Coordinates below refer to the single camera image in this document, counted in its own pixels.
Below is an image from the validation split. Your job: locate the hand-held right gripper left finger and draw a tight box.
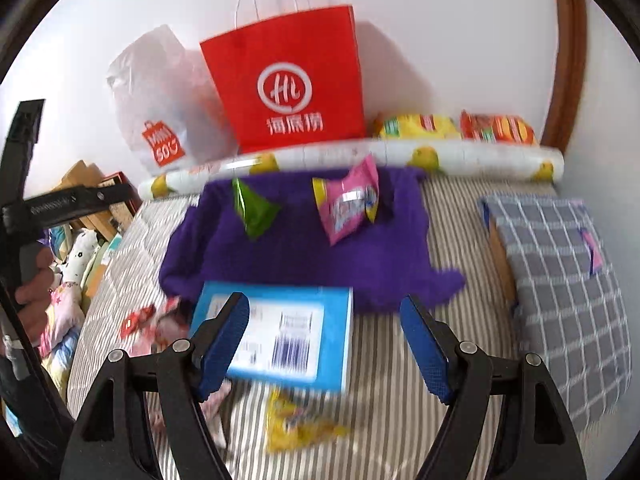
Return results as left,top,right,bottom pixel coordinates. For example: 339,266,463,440
60,292,251,480

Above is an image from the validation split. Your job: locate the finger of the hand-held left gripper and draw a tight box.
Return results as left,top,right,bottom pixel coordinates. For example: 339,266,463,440
80,183,140,216

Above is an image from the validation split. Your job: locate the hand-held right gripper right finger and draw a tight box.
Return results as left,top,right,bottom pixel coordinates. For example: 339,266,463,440
399,294,588,480

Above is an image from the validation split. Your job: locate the small red candy packet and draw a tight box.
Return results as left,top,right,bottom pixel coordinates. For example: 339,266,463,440
120,305,156,336

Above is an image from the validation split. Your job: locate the yellow snack packet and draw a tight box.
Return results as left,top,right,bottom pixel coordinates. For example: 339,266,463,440
265,387,351,456

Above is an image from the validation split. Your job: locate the person's left hand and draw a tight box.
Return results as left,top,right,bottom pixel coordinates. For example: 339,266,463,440
14,247,55,346

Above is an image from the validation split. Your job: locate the brown picture box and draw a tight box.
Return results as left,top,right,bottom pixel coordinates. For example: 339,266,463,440
97,172,143,216

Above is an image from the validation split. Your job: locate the wooden stool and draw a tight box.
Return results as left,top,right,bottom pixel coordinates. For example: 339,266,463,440
50,160,126,241

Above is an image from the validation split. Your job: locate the grey striped bed sheet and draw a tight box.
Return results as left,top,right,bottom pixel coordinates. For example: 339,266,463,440
67,175,601,480

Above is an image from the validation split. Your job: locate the white quilted blanket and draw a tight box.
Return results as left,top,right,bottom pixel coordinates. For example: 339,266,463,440
67,200,201,411

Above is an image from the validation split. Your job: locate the pile of printed bedding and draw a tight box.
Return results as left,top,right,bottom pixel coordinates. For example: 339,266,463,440
37,227,126,406

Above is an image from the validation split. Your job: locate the blue box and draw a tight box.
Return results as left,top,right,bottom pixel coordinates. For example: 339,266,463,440
189,281,355,393

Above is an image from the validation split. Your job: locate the purple fuzzy cloth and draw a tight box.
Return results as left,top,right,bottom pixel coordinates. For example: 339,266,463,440
159,167,467,313

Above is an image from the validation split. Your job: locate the white plastic bag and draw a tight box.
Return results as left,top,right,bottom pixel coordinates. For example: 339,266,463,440
106,27,240,173

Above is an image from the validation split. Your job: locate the green snack packet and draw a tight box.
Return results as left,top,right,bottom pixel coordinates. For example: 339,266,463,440
231,177,281,241

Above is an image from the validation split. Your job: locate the grey checked folded quilt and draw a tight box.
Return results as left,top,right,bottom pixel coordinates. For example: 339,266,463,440
477,195,632,433

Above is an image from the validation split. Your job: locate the pink snack packet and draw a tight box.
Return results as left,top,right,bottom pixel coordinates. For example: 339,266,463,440
312,155,381,247

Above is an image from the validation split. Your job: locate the lemon print rolled mat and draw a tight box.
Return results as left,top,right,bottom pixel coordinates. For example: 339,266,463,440
137,139,566,201

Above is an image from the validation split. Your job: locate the yellow chips bag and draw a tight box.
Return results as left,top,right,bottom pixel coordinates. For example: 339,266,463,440
374,112,463,141

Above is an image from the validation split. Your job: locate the red orange chips bag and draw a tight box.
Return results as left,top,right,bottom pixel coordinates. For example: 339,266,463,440
459,110,541,147

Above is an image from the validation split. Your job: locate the red paper bag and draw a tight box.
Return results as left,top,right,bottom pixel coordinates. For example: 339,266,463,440
199,0,370,155

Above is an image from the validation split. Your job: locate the brown wooden door frame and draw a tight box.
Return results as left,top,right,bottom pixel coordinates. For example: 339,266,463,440
540,0,588,153

